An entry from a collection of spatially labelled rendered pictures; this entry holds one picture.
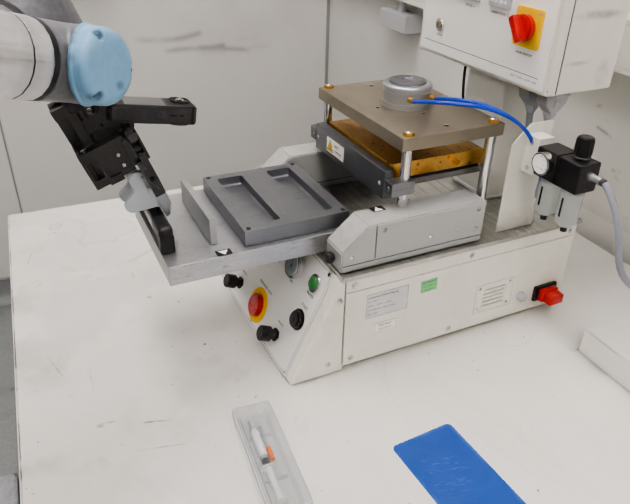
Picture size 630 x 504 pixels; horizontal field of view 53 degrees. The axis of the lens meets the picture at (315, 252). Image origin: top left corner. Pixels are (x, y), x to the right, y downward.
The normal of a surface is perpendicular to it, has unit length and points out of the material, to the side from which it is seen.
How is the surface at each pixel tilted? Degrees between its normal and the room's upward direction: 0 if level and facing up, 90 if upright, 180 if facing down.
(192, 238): 0
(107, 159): 90
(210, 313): 0
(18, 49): 81
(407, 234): 90
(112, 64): 87
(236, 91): 90
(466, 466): 0
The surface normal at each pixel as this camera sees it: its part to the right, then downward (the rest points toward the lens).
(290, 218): 0.02, -0.86
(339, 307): 0.43, 0.47
